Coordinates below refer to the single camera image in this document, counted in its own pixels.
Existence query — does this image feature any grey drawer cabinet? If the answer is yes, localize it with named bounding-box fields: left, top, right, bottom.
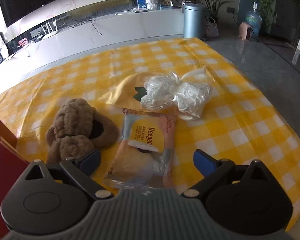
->
left=272, top=0, right=300, bottom=48

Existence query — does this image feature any brown plush slipper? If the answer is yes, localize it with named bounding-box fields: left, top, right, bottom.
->
left=45, top=98, right=119, bottom=152
left=47, top=134, right=96, bottom=165

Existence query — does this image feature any yellow checkered cloth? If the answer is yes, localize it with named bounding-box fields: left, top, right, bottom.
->
left=0, top=37, right=300, bottom=232

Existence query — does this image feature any potted long-leaf plant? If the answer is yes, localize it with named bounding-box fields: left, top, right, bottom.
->
left=190, top=0, right=231, bottom=23

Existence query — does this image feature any blue water jug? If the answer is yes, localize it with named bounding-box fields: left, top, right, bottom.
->
left=244, top=2, right=263, bottom=38

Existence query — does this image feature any silver trash can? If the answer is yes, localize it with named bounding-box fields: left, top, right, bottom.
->
left=182, top=3, right=208, bottom=39

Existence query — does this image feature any tall white box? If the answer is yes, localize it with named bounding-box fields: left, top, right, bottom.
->
left=291, top=33, right=300, bottom=66

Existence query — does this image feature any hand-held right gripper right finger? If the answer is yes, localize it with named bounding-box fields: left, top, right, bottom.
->
left=180, top=149, right=275, bottom=198

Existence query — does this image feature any woven basket bag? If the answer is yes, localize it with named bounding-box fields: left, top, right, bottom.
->
left=205, top=17, right=220, bottom=38

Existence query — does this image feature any crumpled clear plastic bag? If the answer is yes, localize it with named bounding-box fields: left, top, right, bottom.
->
left=140, top=75, right=213, bottom=121

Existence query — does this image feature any black cable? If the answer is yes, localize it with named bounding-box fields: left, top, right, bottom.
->
left=64, top=10, right=103, bottom=36

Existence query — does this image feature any magenta box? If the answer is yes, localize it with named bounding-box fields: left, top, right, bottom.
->
left=0, top=134, right=31, bottom=240

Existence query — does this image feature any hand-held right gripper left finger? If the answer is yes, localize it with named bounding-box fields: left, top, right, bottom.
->
left=22, top=149, right=113, bottom=201

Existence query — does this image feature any Deego snack packet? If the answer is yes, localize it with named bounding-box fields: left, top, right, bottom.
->
left=102, top=107, right=177, bottom=189

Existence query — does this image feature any pink space heater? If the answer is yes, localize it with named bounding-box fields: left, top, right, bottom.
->
left=238, top=22, right=253, bottom=41

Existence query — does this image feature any white tv cabinet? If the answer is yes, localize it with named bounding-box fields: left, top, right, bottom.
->
left=0, top=7, right=186, bottom=68

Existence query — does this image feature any white router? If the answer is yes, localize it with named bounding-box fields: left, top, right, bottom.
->
left=36, top=18, right=63, bottom=41

